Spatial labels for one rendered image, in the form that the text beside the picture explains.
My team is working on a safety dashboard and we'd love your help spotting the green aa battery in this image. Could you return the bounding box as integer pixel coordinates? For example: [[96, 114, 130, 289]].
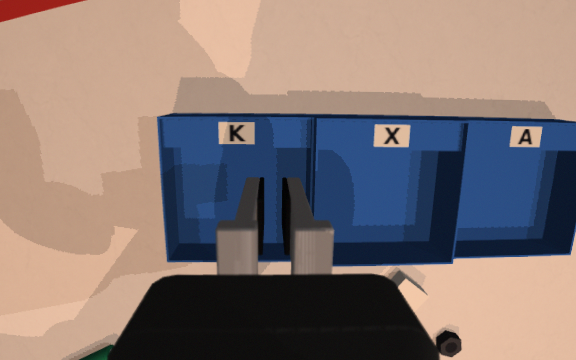
[[79, 345, 114, 360]]

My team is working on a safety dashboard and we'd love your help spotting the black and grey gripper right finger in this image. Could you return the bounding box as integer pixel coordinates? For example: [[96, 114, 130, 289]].
[[282, 177, 334, 274]]

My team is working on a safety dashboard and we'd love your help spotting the black hex nut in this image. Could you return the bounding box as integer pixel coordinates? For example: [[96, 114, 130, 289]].
[[436, 330, 462, 358]]

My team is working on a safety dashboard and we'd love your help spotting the green rectangular block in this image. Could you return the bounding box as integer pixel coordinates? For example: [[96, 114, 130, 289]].
[[390, 270, 429, 312]]

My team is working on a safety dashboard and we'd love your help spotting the blue rack of bins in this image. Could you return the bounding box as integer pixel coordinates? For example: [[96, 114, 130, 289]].
[[157, 113, 576, 267]]

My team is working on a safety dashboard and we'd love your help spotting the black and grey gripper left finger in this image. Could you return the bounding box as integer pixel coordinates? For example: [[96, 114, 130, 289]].
[[215, 177, 264, 275]]

